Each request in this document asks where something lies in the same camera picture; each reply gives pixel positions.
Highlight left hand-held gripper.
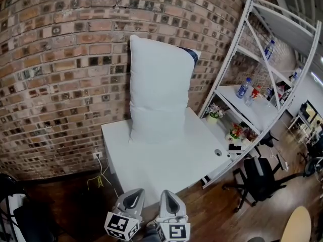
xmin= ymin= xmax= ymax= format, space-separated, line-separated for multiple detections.
xmin=104 ymin=188 xmax=146 ymax=240

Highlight white cushion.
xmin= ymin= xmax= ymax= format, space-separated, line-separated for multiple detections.
xmin=129 ymin=34 xmax=202 ymax=145

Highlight white table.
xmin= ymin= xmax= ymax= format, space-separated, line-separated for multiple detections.
xmin=100 ymin=107 xmax=233 ymax=209

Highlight yellow-green cable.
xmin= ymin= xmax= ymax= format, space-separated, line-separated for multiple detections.
xmin=86 ymin=164 xmax=111 ymax=192

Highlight white metal shelf rack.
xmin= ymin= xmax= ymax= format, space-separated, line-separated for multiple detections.
xmin=197 ymin=0 xmax=322 ymax=189

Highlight round wooden table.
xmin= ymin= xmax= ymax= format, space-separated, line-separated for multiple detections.
xmin=282 ymin=205 xmax=312 ymax=242

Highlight black folding chair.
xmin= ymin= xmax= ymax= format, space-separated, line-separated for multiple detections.
xmin=0 ymin=172 xmax=67 ymax=242

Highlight black office chair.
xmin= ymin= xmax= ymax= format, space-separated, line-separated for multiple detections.
xmin=222 ymin=156 xmax=288 ymax=213

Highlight person's dark trouser leg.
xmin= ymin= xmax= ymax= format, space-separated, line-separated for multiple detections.
xmin=145 ymin=222 xmax=162 ymax=242

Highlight red cap drink bottle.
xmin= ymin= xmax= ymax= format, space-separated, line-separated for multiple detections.
xmin=244 ymin=85 xmax=262 ymax=107

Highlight computer monitor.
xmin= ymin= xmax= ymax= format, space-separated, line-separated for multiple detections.
xmin=299 ymin=99 xmax=319 ymax=124

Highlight white power strip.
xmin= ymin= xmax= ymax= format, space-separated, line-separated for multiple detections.
xmin=269 ymin=154 xmax=290 ymax=171

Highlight flowers in pale pot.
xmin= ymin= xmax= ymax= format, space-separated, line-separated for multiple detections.
xmin=205 ymin=103 xmax=226 ymax=125

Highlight colourful flower bouquet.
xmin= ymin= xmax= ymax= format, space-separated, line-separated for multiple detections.
xmin=228 ymin=122 xmax=258 ymax=144

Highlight blue label water bottle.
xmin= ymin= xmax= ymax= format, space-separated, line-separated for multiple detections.
xmin=235 ymin=77 xmax=253 ymax=99
xmin=289 ymin=66 xmax=303 ymax=83
xmin=263 ymin=39 xmax=276 ymax=62

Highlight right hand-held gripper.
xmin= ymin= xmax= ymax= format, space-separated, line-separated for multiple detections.
xmin=153 ymin=190 xmax=191 ymax=242

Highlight white cable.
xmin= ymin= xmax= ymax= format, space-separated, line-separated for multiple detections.
xmin=96 ymin=157 xmax=120 ymax=198

